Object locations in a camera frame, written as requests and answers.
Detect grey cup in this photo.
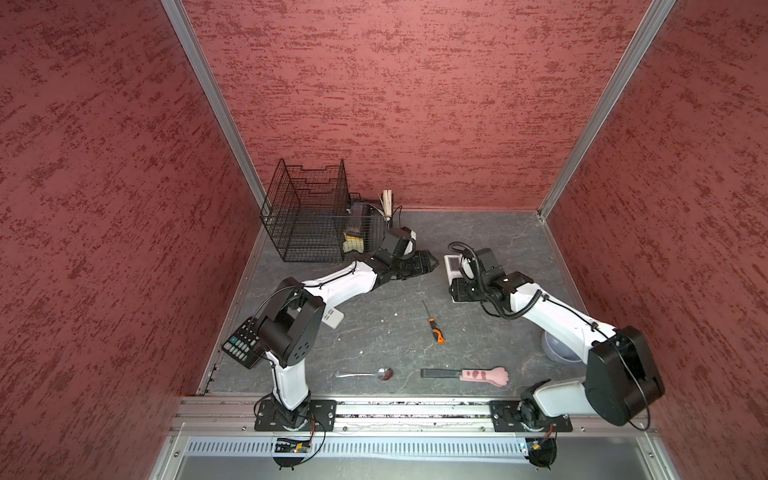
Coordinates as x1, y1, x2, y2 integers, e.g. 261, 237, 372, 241
541, 331, 582, 365

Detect wooden sticks in rack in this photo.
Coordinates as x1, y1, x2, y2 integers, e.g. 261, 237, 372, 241
380, 190, 393, 219

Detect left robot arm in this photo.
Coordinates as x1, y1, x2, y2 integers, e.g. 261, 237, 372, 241
247, 228, 439, 413

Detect orange black screwdriver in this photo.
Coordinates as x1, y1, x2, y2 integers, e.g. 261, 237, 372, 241
422, 301, 445, 345

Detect pink cat paw tool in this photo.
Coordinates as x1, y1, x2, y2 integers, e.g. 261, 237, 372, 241
420, 367, 509, 388

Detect black calculator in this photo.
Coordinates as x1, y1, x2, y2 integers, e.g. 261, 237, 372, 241
221, 317, 264, 369

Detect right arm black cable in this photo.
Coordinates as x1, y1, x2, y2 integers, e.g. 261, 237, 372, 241
448, 241, 544, 320

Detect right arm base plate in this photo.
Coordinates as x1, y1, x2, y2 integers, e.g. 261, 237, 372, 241
488, 400, 573, 434

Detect long white remote control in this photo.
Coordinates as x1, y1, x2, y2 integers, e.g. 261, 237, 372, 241
443, 254, 465, 285

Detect black wire rack organizer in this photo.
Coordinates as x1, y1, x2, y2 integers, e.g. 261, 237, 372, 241
260, 159, 391, 263

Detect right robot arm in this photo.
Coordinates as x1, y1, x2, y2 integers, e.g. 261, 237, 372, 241
445, 242, 665, 431

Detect metal spoon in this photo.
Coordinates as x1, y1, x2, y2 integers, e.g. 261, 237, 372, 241
335, 367, 394, 381

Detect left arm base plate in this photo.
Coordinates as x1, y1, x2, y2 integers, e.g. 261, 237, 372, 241
254, 395, 338, 433

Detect yellow black item in rack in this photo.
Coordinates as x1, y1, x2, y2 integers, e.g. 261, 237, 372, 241
342, 202, 373, 253

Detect small white AC remote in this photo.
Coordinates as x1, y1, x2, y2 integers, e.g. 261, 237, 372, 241
322, 308, 345, 329

